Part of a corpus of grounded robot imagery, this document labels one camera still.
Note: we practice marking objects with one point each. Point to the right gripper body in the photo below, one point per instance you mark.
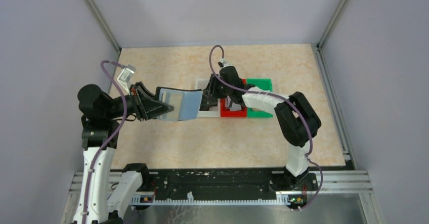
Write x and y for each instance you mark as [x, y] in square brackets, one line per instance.
[215, 89]

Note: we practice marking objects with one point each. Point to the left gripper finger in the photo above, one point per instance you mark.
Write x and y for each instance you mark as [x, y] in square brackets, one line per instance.
[143, 93]
[156, 109]

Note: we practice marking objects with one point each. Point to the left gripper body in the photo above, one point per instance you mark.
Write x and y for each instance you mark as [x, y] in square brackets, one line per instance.
[139, 102]

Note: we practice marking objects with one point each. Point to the black leather card holder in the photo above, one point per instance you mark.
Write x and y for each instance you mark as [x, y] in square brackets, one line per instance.
[160, 90]

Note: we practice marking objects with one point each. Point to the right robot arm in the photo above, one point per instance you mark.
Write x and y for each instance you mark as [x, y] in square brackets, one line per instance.
[298, 121]

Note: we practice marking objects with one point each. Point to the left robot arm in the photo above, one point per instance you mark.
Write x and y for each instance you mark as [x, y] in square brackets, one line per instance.
[102, 119]

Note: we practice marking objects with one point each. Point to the white plastic bin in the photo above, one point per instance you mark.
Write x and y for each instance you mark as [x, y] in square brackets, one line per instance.
[209, 106]

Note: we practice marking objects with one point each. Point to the red plastic bin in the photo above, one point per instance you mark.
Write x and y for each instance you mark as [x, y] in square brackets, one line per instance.
[230, 109]

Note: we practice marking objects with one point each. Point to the green plastic bin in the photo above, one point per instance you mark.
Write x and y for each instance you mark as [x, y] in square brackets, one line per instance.
[264, 84]

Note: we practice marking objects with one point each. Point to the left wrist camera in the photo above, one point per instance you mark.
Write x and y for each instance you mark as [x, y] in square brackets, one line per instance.
[124, 78]

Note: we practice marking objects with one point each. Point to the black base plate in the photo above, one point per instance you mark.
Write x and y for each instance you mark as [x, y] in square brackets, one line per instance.
[219, 184]

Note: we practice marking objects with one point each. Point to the aluminium frame rail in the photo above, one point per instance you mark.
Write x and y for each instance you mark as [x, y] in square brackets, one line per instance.
[329, 182]

